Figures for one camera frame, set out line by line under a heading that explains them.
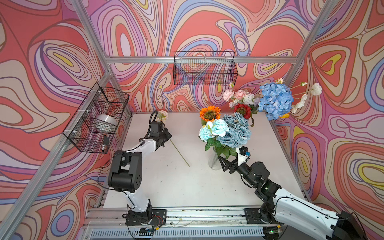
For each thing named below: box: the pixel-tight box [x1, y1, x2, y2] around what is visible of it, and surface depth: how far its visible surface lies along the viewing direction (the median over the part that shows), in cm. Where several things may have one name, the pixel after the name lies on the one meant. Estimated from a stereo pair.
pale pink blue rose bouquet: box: [198, 118, 229, 156], surface depth 60 cm
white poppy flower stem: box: [290, 82, 322, 114], surface depth 71 cm
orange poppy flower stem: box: [280, 113, 291, 119], surface depth 90 cm
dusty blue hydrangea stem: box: [216, 112, 252, 148], surface depth 62 cm
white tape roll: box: [92, 114, 117, 134], surface depth 74 cm
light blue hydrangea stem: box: [258, 82, 295, 121], surface depth 65 cm
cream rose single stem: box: [156, 110, 191, 168], surface depth 101 cm
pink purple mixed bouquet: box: [223, 89, 260, 127], surface depth 84 cm
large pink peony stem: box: [222, 82, 247, 102], surface depth 84 cm
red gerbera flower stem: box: [233, 103, 254, 125], surface depth 80 cm
